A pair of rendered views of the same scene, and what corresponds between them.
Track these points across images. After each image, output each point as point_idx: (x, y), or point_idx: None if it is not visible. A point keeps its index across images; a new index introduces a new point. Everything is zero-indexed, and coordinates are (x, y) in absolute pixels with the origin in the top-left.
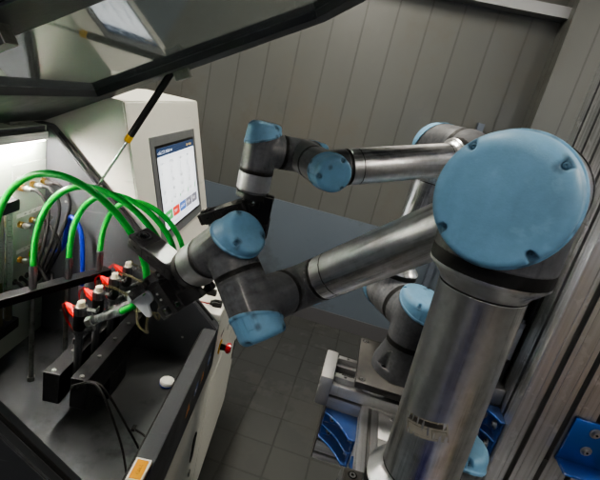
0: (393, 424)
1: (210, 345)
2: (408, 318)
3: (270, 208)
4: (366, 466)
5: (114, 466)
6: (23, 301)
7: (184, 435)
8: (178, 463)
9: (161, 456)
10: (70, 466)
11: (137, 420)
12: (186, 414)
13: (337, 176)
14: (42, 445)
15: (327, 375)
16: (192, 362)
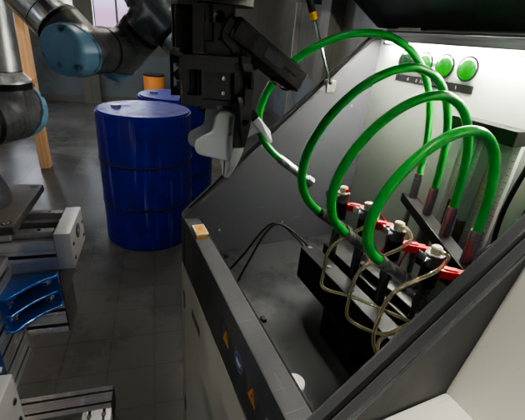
0: (17, 47)
1: (266, 384)
2: None
3: (173, 12)
4: (30, 85)
5: (244, 291)
6: (412, 216)
7: (226, 378)
8: (222, 398)
9: (199, 259)
10: (271, 279)
11: (269, 328)
12: (223, 335)
13: None
14: (236, 167)
15: None
16: (255, 332)
